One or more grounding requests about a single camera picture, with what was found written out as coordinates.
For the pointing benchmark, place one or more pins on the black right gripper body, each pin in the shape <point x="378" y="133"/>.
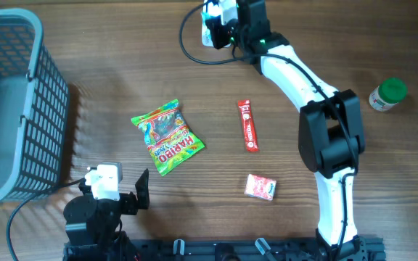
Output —
<point x="221" y="33"/>

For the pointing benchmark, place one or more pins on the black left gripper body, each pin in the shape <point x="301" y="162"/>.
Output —
<point x="128" y="204"/>

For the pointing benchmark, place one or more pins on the green Haribo candy bag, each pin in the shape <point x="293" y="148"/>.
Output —
<point x="167" y="136"/>

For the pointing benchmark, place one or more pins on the small red candy bar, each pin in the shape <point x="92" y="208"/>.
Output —
<point x="251" y="142"/>

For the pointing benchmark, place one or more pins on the red snack packet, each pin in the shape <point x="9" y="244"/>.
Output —
<point x="260" y="187"/>

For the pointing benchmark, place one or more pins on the green lid plastic jar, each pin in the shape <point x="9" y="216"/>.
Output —
<point x="388" y="94"/>

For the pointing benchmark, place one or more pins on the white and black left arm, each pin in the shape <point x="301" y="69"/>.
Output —
<point x="94" y="227"/>

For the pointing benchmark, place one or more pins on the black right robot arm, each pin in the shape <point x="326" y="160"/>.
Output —
<point x="331" y="132"/>

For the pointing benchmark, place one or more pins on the white barcode scanner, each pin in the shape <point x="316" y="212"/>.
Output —
<point x="207" y="12"/>

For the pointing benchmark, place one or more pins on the grey mesh shopping basket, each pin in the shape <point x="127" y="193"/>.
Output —
<point x="34" y="103"/>

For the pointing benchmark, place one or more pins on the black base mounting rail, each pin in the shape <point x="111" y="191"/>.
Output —
<point x="288" y="250"/>

